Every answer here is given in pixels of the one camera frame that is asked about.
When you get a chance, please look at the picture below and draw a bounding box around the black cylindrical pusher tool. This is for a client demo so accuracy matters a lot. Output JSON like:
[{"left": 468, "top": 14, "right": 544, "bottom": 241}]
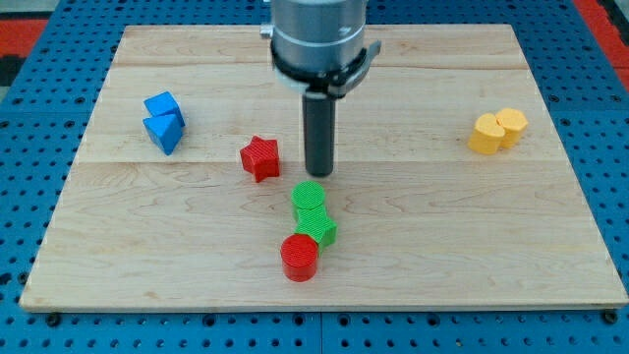
[{"left": 302, "top": 95, "right": 336, "bottom": 177}]

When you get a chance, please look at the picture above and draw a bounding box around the red star block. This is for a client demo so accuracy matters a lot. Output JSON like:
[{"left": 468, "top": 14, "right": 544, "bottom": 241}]
[{"left": 240, "top": 136, "right": 280, "bottom": 183}]

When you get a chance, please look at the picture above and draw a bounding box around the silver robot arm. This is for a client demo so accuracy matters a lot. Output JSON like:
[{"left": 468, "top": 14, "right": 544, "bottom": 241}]
[{"left": 260, "top": 0, "right": 381, "bottom": 177}]

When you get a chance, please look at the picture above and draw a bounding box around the green star block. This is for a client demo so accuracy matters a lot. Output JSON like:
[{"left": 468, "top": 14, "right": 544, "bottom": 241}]
[{"left": 294, "top": 206, "right": 337, "bottom": 253}]

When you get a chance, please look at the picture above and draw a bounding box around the blue triangle block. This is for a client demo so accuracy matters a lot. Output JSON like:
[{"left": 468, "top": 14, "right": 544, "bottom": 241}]
[{"left": 143, "top": 114, "right": 183, "bottom": 155}]

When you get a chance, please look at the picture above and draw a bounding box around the green cylinder block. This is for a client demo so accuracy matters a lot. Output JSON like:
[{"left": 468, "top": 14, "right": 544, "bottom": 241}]
[{"left": 291, "top": 181, "right": 325, "bottom": 220}]

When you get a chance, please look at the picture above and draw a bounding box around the red cylinder block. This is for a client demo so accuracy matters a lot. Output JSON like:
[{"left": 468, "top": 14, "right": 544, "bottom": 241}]
[{"left": 280, "top": 234, "right": 318, "bottom": 282}]

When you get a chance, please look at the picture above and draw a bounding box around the wooden board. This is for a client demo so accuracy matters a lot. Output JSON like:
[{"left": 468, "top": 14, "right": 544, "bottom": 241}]
[{"left": 20, "top": 25, "right": 628, "bottom": 313}]

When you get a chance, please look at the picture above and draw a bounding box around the blue cube block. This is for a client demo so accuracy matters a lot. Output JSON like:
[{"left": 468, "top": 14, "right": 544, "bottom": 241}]
[{"left": 143, "top": 91, "right": 186, "bottom": 127}]

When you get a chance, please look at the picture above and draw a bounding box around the yellow heart block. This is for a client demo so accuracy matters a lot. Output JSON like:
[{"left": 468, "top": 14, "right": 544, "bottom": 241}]
[{"left": 467, "top": 113, "right": 506, "bottom": 154}]

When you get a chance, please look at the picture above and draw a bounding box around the yellow hexagon block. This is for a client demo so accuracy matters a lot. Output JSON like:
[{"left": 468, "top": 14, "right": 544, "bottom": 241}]
[{"left": 495, "top": 108, "right": 528, "bottom": 148}]

